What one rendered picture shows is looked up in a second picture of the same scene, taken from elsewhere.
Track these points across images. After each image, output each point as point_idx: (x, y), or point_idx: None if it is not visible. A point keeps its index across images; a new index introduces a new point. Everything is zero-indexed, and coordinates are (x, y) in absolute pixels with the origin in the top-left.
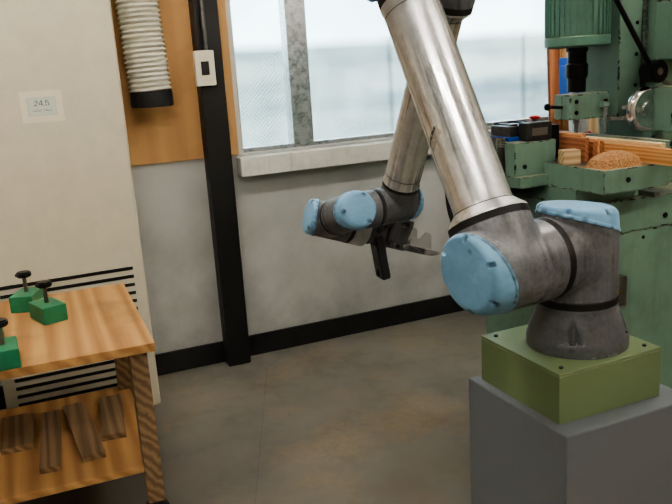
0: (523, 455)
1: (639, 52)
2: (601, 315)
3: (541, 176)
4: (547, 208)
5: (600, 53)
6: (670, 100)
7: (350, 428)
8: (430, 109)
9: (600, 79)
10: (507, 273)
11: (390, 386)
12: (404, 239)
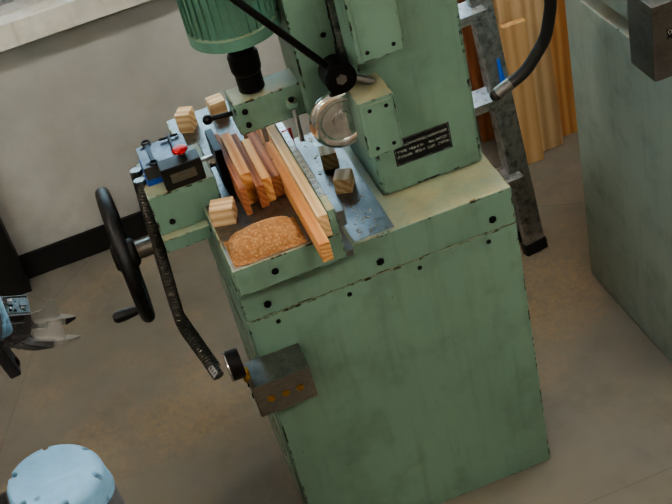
0: None
1: (328, 30)
2: None
3: (198, 230)
4: (8, 493)
5: (280, 26)
6: (360, 120)
7: (107, 434)
8: None
9: (289, 59)
10: None
11: (185, 345)
12: (25, 332)
